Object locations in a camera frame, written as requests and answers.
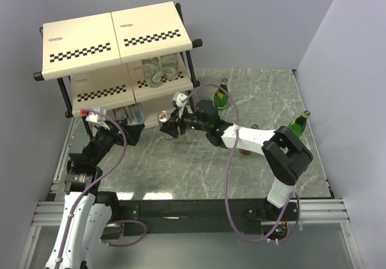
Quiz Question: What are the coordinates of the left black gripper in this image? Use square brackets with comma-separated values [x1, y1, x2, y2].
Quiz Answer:
[90, 119, 144, 165]

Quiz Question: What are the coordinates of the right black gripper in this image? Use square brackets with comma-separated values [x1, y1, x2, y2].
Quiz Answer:
[160, 106, 209, 139]

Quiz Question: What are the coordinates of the blue energy drink can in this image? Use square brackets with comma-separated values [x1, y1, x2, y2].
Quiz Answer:
[157, 110, 171, 127]

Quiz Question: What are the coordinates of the silver energy drink can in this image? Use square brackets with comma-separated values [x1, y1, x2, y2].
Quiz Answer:
[112, 107, 130, 125]
[128, 103, 145, 124]

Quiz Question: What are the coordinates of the green glass bottle back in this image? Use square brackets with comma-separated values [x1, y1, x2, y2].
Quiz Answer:
[214, 78, 229, 110]

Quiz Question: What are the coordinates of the green glass bottle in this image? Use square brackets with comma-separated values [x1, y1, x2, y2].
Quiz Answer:
[288, 110, 311, 138]
[239, 124, 259, 156]
[214, 78, 229, 110]

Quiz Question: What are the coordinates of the clear soda water bottle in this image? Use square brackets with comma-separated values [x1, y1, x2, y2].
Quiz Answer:
[142, 57, 162, 88]
[160, 53, 179, 80]

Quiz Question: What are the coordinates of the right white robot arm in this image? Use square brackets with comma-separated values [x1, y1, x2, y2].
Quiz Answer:
[157, 100, 313, 220]

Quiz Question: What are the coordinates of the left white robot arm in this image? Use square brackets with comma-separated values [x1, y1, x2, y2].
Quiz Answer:
[45, 121, 144, 268]

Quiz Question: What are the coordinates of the beige three-tier shelf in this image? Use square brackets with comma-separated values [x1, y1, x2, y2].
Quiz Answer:
[33, 2, 203, 128]

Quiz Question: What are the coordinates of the green glass bottle middle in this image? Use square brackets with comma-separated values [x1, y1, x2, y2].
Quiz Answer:
[239, 124, 259, 156]

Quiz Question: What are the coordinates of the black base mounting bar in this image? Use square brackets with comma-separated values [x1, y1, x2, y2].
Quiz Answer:
[109, 198, 280, 235]

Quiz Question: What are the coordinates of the green glass bottle right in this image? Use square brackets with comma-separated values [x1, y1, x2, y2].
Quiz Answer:
[288, 110, 311, 138]

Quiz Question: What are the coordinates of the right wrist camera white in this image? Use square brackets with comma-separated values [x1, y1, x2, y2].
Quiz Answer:
[172, 92, 188, 118]

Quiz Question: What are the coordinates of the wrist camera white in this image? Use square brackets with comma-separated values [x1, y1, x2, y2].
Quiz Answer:
[172, 92, 188, 118]
[80, 107, 110, 130]

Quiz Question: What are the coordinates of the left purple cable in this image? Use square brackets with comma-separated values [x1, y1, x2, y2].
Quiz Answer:
[54, 110, 148, 264]

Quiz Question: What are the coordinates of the purple cable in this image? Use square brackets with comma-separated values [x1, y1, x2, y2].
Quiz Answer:
[54, 110, 148, 264]
[182, 84, 302, 243]

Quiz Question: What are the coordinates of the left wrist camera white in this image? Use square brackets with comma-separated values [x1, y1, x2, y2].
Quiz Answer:
[80, 107, 110, 130]

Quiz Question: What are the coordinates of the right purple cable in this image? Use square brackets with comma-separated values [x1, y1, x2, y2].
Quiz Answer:
[182, 84, 302, 243]

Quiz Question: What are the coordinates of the aluminium rail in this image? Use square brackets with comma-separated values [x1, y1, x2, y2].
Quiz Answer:
[31, 199, 350, 226]

